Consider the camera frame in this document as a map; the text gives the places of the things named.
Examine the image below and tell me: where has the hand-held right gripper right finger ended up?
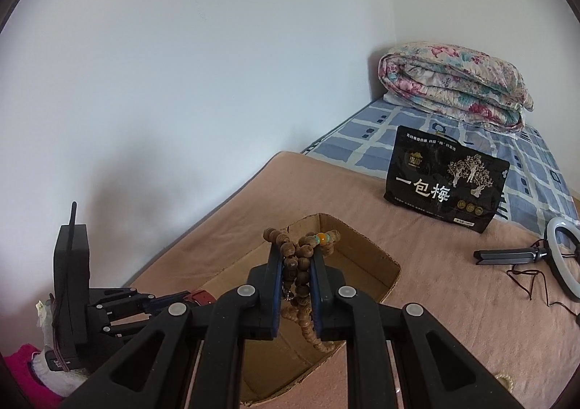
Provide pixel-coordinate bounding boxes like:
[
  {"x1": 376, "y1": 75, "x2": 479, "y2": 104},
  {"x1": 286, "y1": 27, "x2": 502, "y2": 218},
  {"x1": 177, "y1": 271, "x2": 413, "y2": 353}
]
[{"x1": 308, "y1": 250, "x2": 523, "y2": 409}]

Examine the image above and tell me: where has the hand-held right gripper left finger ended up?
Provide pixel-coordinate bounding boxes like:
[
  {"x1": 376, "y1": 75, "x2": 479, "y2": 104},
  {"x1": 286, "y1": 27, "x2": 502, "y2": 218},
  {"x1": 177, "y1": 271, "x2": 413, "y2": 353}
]
[{"x1": 59, "y1": 242, "x2": 283, "y2": 409}]

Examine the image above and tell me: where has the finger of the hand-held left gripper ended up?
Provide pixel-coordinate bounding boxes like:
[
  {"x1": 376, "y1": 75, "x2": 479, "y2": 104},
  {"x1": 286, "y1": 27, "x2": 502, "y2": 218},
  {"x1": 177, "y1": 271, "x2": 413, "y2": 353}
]
[
  {"x1": 97, "y1": 315, "x2": 152, "y2": 339},
  {"x1": 89, "y1": 286, "x2": 196, "y2": 316}
]

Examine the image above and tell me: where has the brown wooden bead necklace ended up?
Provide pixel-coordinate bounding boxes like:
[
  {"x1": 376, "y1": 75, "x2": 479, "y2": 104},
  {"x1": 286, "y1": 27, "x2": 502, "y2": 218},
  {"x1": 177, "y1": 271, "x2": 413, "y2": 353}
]
[{"x1": 263, "y1": 228, "x2": 340, "y2": 353}]

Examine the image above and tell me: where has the shallow cardboard box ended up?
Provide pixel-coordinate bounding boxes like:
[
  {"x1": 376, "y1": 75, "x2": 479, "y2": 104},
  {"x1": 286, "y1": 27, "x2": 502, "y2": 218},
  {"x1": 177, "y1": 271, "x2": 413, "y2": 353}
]
[{"x1": 131, "y1": 213, "x2": 402, "y2": 405}]

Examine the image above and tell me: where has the red strap wristwatch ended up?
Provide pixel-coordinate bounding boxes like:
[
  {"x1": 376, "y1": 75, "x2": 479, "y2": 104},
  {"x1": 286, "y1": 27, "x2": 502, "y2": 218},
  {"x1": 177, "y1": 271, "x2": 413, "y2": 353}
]
[{"x1": 183, "y1": 289, "x2": 218, "y2": 308}]

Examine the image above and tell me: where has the person's left forearm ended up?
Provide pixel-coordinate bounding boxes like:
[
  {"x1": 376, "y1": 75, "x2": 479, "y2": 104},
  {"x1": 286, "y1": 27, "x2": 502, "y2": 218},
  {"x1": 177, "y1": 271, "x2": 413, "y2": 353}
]
[{"x1": 4, "y1": 343, "x2": 89, "y2": 409}]

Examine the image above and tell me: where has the black snack bag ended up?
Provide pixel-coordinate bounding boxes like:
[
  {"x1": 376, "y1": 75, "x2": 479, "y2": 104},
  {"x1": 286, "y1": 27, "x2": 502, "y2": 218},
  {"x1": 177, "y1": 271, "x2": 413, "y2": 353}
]
[{"x1": 384, "y1": 125, "x2": 511, "y2": 234}]

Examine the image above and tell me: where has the blue checked bed sheet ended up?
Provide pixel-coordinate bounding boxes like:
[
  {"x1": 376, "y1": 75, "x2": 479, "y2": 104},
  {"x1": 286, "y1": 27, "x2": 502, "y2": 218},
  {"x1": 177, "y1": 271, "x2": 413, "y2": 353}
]
[{"x1": 303, "y1": 96, "x2": 579, "y2": 225}]

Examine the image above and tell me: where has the white folded sheet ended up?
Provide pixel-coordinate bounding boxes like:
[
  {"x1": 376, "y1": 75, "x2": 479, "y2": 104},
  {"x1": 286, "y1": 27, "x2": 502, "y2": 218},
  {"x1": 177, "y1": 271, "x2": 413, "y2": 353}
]
[{"x1": 382, "y1": 92, "x2": 420, "y2": 110}]

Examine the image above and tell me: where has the folded floral quilt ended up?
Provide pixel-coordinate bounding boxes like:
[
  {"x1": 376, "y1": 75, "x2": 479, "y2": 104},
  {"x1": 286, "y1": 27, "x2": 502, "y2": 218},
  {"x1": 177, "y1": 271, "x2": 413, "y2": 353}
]
[{"x1": 377, "y1": 41, "x2": 534, "y2": 133}]

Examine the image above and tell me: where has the ring light with tripod stand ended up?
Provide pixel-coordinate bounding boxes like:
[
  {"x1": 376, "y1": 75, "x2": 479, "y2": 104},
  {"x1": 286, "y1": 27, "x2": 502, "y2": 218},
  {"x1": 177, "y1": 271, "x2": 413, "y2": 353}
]
[{"x1": 473, "y1": 216, "x2": 580, "y2": 301}]

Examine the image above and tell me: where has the black ring light cable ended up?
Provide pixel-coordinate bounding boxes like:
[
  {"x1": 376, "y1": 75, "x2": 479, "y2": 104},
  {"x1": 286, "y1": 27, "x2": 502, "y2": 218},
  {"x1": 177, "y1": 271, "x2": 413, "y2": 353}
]
[{"x1": 506, "y1": 268, "x2": 580, "y2": 320}]

